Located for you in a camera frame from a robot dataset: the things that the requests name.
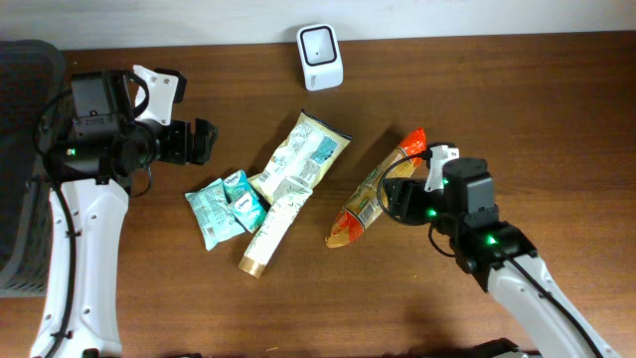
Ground orange pasta bag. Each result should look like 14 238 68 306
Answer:
325 127 426 249

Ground light teal wipes packet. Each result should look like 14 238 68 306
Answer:
185 178 245 251

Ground teal tissue pack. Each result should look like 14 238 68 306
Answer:
223 170 256 202
231 192 266 233

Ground cream snack bag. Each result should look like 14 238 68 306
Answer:
248 110 352 204

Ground white Pantene tube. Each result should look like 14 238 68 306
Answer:
238 178 313 278

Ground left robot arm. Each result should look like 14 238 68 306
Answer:
30 65 218 357

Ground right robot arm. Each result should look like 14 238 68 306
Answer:
378 157 618 357

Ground grey plastic mesh basket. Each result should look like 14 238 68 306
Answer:
1 40 65 298

